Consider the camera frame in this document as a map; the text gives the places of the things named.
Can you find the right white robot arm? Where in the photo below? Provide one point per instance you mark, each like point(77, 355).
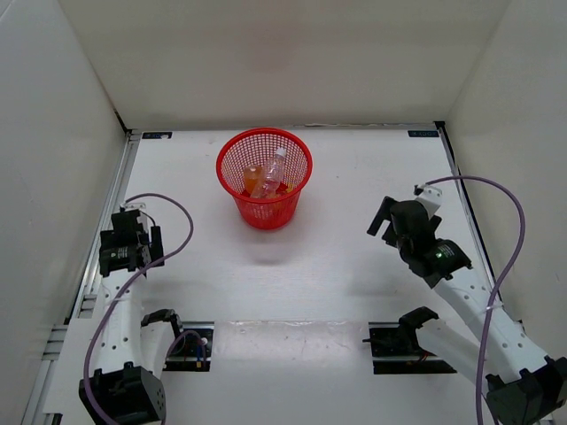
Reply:
point(518, 381)

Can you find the left aluminium frame rail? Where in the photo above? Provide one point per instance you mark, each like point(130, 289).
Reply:
point(88, 282)

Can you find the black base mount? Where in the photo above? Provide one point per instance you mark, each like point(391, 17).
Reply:
point(190, 356)
point(393, 354)

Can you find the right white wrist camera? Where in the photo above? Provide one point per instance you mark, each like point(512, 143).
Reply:
point(430, 197)

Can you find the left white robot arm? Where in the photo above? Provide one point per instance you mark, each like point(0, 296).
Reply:
point(129, 355)

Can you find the small yellow-label plastic bottle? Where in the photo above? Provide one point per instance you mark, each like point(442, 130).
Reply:
point(284, 189)

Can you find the aluminium frame rail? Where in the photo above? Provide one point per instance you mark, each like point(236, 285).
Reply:
point(88, 282)
point(494, 303)

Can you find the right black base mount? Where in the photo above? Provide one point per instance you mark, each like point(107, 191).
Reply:
point(393, 354)

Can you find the orange plastic bottle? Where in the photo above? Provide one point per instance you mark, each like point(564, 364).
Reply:
point(251, 176)

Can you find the right aluminium frame rail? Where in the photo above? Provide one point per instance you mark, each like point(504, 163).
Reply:
point(494, 303)

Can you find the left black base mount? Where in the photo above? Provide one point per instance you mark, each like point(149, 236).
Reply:
point(190, 356)

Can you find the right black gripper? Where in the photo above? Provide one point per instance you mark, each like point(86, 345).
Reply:
point(384, 213)

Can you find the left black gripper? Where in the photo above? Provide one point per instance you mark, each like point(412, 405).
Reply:
point(155, 243)

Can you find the clear plastic bottle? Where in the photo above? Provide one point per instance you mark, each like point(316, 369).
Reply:
point(271, 176)

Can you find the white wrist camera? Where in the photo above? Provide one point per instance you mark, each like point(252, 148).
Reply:
point(430, 197)
point(132, 206)

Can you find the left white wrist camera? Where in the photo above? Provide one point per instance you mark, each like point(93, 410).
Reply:
point(132, 206)

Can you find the red mesh plastic bin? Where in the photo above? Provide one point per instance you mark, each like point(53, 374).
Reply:
point(255, 147)

